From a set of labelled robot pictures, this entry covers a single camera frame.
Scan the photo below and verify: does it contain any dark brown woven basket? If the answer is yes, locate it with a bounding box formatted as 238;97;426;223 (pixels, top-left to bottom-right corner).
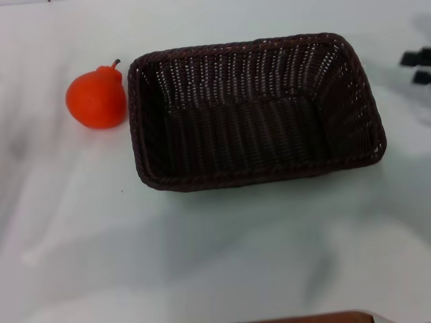
127;32;387;192

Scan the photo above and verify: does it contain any orange toy pear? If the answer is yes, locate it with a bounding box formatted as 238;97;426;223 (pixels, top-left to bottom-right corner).
65;59;128;130

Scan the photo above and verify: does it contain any brown wooden edge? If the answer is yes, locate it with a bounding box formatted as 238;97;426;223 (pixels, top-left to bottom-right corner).
255;310;375;323

